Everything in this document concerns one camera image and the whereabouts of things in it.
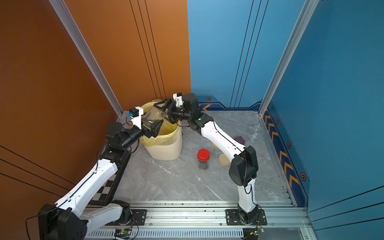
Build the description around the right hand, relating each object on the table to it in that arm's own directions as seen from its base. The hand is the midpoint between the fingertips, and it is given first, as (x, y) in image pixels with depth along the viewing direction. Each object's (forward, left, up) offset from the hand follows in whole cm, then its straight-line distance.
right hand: (158, 109), depth 71 cm
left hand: (-2, +1, -2) cm, 3 cm away
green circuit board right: (-44, -46, -38) cm, 74 cm away
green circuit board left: (-45, +17, -39) cm, 62 cm away
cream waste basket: (-9, -3, -22) cm, 24 cm away
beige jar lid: (-8, -35, -36) cm, 50 cm away
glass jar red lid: (-11, -22, -24) cm, 34 cm away
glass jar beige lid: (0, +2, -3) cm, 4 cm away
